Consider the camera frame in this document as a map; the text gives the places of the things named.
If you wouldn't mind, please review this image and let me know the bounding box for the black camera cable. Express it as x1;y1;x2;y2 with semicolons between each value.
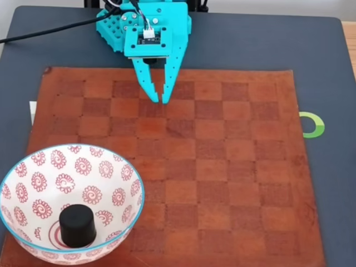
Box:
130;0;153;39

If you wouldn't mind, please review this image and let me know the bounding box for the green ring sticker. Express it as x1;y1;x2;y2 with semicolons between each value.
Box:
299;111;325;139

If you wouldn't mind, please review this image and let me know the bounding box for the brown leather chessboard mat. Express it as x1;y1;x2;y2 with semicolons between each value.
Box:
0;66;326;267

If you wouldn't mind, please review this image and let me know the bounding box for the white bowl red flower pattern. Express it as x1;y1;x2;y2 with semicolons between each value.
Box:
0;144;146;265

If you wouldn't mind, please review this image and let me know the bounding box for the black base cable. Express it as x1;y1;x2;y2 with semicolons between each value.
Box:
0;8;117;45

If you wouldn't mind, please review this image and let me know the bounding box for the turquoise camera box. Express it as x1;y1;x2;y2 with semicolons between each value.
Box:
123;24;175;61

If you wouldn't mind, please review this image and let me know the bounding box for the black cylinder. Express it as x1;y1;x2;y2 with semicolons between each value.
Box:
58;204;97;248

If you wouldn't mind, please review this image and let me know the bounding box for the white card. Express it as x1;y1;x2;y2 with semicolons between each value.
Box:
29;101;37;126

